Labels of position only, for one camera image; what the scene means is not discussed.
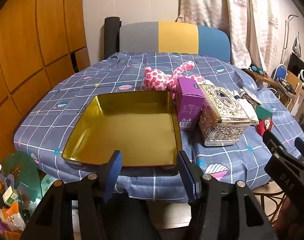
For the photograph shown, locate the printed cream curtain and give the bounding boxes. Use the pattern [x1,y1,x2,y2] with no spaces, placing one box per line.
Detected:
[178,0,290,80]

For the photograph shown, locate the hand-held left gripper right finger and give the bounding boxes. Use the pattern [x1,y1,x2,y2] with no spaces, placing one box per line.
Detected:
[178,151,277,240]

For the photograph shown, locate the dark green card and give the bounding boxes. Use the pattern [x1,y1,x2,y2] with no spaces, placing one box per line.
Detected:
[254,104,273,120]

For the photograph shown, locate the purple cardboard box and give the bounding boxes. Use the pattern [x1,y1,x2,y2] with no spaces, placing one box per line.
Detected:
[172,77,205,131]

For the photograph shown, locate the silver ornate tissue box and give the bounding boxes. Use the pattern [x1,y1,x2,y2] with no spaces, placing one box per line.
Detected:
[197,84,250,147]

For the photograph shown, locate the small green white box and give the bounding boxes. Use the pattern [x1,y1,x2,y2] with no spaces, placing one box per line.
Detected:
[2,187,19,205]

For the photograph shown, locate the blue swim goggles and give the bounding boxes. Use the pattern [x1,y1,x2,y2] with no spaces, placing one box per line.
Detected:
[249,65,265,76]

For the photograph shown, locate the rattan chair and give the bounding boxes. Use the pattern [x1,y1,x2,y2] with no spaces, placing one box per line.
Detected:
[252,190,285,230]

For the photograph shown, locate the white steamer pole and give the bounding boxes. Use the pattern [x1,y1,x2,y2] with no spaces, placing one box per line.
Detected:
[282,14,299,65]

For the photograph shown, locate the orange snack bag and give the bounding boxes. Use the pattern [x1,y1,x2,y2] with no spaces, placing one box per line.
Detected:
[1,202,26,231]

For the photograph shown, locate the wooden wardrobe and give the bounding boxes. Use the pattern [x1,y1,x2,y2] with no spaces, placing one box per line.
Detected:
[0,0,90,140]

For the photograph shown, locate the small red soft toy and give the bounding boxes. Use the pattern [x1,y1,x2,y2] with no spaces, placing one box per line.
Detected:
[257,119,274,136]

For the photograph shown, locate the wooden desk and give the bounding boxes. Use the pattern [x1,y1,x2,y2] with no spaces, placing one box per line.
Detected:
[242,67,302,98]

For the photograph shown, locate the pink spotted plush toy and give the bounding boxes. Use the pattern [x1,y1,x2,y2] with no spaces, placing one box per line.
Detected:
[143,60,205,92]

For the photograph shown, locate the blue checked blanket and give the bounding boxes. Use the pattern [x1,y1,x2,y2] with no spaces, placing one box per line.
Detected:
[13,51,304,203]

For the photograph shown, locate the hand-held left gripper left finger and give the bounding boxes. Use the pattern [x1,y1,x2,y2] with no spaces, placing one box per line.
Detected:
[22,150,124,240]

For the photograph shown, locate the gold tin tray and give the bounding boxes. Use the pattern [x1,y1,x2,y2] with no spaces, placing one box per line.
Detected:
[61,90,182,167]

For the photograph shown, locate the blue folding chair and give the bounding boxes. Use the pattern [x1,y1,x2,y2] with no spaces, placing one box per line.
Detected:
[274,64,288,81]

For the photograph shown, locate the black monitor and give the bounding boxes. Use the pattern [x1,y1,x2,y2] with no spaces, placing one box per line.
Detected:
[288,52,304,80]

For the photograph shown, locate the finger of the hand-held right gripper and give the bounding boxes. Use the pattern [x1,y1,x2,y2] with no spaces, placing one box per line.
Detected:
[294,137,304,167]
[263,130,288,157]

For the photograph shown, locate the black rolled mat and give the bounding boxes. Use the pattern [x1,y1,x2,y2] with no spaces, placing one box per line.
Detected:
[104,17,122,58]

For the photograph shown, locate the steam iron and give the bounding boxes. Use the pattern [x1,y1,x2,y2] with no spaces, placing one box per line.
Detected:
[292,32,302,55]

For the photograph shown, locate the tricolour headboard cushion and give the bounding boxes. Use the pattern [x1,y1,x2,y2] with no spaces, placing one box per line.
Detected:
[119,21,231,62]

